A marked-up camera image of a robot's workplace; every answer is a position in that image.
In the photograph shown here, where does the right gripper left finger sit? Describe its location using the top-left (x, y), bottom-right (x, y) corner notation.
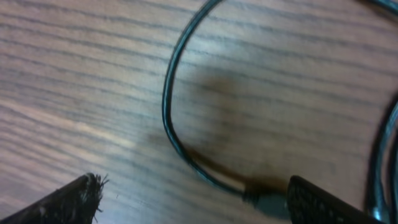
top-left (1, 172), bottom-right (109, 224)

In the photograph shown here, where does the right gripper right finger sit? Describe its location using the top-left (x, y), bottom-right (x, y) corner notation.
top-left (287, 175), bottom-right (380, 224)

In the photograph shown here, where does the black USB cable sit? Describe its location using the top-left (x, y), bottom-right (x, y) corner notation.
top-left (161, 0), bottom-right (292, 220)
top-left (363, 0), bottom-right (398, 223)

